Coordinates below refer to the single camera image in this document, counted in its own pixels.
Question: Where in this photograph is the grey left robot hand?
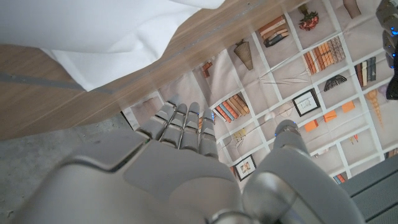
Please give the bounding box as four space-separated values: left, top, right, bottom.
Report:
375 0 398 68

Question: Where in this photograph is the printed bookshelf backdrop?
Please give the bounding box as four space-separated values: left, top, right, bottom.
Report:
121 0 398 190

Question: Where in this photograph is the white cleaning cloth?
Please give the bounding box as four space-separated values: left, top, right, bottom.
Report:
0 0 226 92

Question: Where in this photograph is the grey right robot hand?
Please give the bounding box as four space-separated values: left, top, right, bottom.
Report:
12 95 366 224

